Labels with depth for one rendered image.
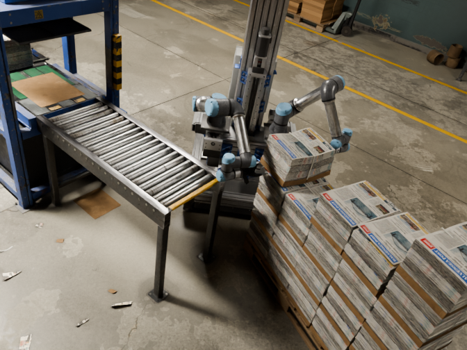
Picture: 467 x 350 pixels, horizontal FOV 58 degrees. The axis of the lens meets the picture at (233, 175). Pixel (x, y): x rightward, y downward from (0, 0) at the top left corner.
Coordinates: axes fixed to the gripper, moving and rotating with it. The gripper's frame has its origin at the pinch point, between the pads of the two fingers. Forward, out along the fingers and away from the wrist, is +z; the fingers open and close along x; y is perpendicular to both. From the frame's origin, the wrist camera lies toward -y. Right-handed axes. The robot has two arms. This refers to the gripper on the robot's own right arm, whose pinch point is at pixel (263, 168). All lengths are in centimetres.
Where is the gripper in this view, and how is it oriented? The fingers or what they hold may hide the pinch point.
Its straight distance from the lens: 288.8
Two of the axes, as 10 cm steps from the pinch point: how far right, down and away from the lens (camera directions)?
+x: -5.0, -6.0, 6.2
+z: 8.5, -2.1, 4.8
